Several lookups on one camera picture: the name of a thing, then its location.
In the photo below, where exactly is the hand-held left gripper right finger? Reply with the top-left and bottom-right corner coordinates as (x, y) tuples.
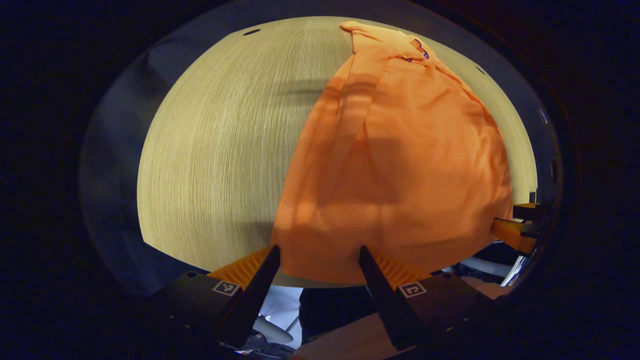
(358, 245), (493, 351)

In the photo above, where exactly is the pale cloth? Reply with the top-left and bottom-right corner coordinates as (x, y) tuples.
(257, 286), (303, 333)

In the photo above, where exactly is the dark cloth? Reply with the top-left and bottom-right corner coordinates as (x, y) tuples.
(299, 286), (378, 346)

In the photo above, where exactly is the chrome metal frame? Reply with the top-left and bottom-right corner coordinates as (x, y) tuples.
(500, 254), (532, 287)

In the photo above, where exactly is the orange T-shirt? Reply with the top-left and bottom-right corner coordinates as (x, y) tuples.
(271, 21), (514, 286)

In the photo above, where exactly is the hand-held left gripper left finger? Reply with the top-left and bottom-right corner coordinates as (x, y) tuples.
(150, 245), (281, 351)

